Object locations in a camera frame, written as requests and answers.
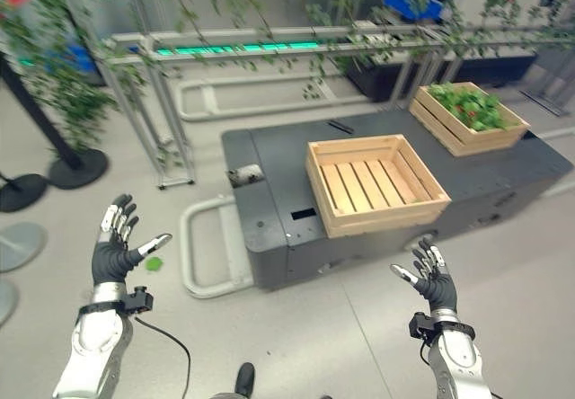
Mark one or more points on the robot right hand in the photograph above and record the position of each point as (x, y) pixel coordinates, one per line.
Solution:
(438, 289)

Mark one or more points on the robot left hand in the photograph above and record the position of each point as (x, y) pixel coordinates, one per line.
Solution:
(110, 262)

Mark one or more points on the robot right silver arm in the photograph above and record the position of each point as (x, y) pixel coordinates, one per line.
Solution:
(458, 363)

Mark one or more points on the robot left silver arm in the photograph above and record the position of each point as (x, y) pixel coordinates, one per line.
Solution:
(94, 345)

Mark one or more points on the green leaf on floor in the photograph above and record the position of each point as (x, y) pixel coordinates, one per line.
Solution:
(153, 264)

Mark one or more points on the grey round stand base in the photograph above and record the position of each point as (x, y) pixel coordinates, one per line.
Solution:
(20, 245)

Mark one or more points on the black round stand base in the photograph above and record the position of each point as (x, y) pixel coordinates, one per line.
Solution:
(20, 191)
(78, 168)

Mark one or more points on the black mobile platform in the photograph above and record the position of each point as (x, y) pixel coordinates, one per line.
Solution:
(494, 183)

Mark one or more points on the empty wooden slat crate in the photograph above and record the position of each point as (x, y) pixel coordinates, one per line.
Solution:
(375, 185)

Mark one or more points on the black stand pole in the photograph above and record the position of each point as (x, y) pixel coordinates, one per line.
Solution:
(38, 107)

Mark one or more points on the wooden crate with leaves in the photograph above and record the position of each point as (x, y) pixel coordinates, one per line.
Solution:
(467, 118)

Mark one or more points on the hanging green vine foliage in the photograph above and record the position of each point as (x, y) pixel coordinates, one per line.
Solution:
(72, 89)

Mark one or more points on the robot dark foot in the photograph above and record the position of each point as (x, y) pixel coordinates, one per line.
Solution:
(245, 378)

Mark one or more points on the red fruit among leaves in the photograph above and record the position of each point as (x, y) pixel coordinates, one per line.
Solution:
(464, 108)

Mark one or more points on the green leaves in crate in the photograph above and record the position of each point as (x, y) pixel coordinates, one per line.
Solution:
(471, 104)

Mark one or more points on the black strip on platform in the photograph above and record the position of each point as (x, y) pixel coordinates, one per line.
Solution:
(340, 126)

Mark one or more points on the blue plastic bin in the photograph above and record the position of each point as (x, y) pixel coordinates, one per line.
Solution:
(411, 3)

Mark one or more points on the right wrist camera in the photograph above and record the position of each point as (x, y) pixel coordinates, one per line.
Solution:
(420, 325)

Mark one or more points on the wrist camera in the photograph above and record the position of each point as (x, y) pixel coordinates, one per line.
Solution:
(420, 325)
(137, 301)

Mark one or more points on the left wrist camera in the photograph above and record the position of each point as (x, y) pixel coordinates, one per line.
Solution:
(137, 301)

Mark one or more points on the grey bumper loop rail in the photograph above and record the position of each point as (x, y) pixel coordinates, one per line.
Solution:
(202, 255)

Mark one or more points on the black cabinet behind frame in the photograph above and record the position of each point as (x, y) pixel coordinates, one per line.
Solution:
(382, 77)

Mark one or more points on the aluminium frame structure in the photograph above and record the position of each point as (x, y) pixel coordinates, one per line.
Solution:
(224, 57)

